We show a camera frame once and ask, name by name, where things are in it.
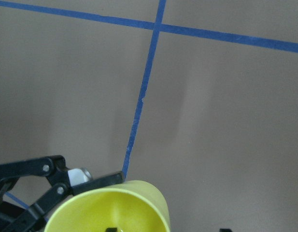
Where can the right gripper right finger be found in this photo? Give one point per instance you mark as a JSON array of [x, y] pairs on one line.
[[225, 230]]

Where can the yellow plastic cup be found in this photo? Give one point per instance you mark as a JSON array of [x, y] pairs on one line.
[[134, 206]]

